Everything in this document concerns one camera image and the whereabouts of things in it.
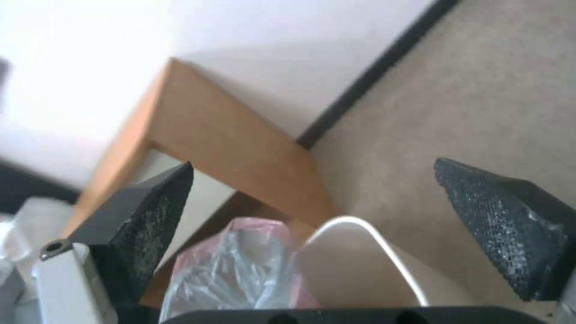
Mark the wooden table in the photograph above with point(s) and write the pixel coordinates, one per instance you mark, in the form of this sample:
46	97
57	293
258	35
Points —
216	135

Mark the clear plastic bin liner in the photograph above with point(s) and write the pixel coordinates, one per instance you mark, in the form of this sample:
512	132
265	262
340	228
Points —
229	270

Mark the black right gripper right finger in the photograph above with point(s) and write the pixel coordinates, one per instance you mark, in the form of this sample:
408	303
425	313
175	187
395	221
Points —
504	229

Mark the pink trash can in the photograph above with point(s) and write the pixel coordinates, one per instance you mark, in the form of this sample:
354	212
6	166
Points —
274	236

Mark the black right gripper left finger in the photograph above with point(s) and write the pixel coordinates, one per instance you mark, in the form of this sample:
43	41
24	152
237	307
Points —
139	216

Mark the black baseboard strip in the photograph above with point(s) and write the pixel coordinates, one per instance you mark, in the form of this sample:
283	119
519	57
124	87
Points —
378	71

